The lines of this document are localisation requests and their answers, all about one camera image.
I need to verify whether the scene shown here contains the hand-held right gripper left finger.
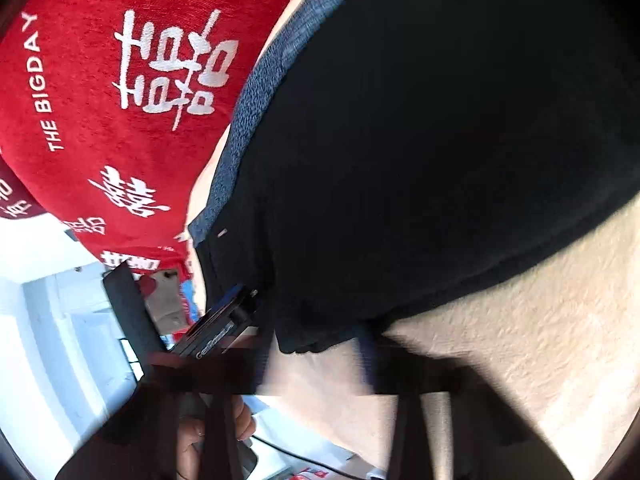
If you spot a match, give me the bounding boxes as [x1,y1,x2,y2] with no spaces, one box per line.
[55,335,273,480]

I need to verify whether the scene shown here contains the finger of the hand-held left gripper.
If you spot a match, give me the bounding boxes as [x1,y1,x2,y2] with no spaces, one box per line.
[202,284,262,332]

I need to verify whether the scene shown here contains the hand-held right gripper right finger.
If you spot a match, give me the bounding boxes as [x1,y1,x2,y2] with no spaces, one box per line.
[360,335,576,480]

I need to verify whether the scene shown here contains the dark pants with grey waistband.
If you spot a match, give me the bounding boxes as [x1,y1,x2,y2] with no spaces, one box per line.
[187,0,640,356]

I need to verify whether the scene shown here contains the person's left hand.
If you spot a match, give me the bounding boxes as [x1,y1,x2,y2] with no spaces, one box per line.
[175,400,257,480]

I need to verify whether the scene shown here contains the cream blanket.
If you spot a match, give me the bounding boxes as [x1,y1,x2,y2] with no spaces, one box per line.
[186,0,640,480]

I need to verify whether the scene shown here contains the red printed blanket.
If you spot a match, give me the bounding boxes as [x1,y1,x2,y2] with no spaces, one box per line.
[0,0,321,286]

